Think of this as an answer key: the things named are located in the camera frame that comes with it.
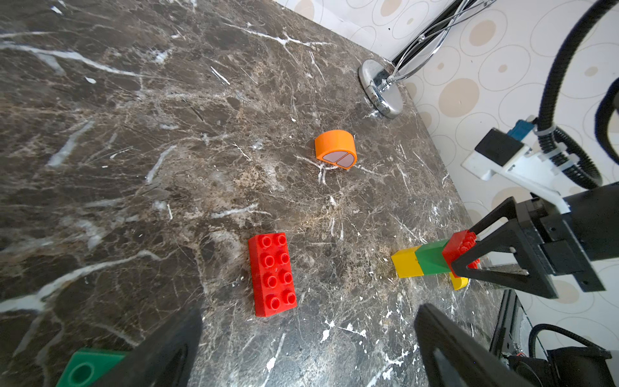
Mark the green long lego brick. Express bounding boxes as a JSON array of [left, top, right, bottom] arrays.
[[56, 348, 127, 387]]

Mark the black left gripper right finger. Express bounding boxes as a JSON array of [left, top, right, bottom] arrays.
[[414, 303, 530, 386]]

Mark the yellow square lego brick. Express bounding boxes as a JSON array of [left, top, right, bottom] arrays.
[[391, 246, 424, 278]]

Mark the red long lego brick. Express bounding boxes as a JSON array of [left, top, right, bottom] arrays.
[[442, 230, 477, 278], [248, 233, 298, 318]]

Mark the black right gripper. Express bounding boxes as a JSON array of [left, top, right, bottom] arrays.
[[452, 183, 618, 298]]

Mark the green square lego brick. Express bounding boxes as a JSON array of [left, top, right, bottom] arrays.
[[415, 240, 451, 276]]

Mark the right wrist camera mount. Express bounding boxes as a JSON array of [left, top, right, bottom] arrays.
[[462, 115, 580, 214]]

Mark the chrome jewelry stand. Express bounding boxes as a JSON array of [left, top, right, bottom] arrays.
[[358, 0, 495, 119]]

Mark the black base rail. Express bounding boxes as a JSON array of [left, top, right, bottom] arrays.
[[489, 290, 523, 359]]

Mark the yellow rounded lego brick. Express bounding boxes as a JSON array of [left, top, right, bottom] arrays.
[[449, 273, 469, 291]]

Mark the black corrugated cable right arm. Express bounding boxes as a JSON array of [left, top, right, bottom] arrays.
[[537, 0, 619, 190]]

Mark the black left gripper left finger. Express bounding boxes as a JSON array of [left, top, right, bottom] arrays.
[[93, 306, 202, 386]]

